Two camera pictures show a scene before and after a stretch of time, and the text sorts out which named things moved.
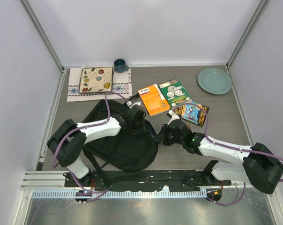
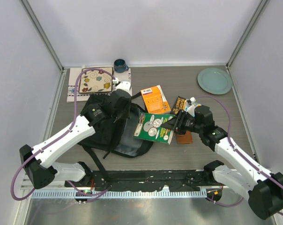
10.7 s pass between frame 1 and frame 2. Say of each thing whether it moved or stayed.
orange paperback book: stayed
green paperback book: moved
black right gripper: moved
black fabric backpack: moved
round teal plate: stayed
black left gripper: moved
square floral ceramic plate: stayed
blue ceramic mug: stayed
